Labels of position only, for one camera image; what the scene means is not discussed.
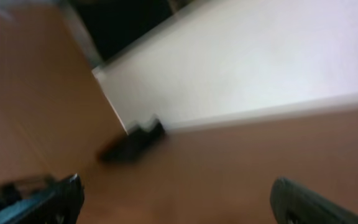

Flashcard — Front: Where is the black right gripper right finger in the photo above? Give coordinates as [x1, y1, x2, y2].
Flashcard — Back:
[270, 177, 358, 224]

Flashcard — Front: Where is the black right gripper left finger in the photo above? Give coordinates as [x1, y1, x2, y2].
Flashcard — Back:
[0, 174, 85, 224]

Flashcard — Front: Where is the folded black garment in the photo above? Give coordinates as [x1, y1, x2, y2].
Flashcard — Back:
[97, 118, 167, 164]

